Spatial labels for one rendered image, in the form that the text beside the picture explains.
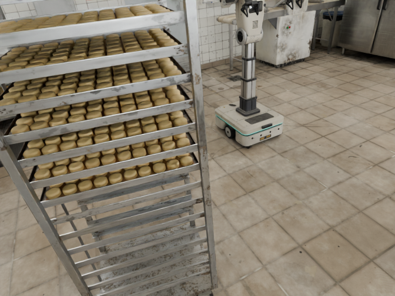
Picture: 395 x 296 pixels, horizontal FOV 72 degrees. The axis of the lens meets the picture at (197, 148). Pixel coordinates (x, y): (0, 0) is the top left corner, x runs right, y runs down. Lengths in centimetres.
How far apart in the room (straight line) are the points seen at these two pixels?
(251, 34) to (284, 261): 192
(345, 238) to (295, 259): 40
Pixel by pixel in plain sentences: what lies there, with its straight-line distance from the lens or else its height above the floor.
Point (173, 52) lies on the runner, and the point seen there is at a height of 141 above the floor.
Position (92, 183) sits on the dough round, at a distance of 113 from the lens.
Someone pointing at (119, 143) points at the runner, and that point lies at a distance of 95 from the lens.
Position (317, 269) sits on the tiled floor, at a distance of 198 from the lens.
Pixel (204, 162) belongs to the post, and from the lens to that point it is 102.
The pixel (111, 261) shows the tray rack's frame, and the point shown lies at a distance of 189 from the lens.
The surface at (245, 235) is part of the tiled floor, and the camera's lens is 205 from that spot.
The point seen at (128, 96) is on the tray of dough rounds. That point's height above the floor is 124.
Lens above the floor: 161
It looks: 33 degrees down
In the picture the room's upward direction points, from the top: 6 degrees counter-clockwise
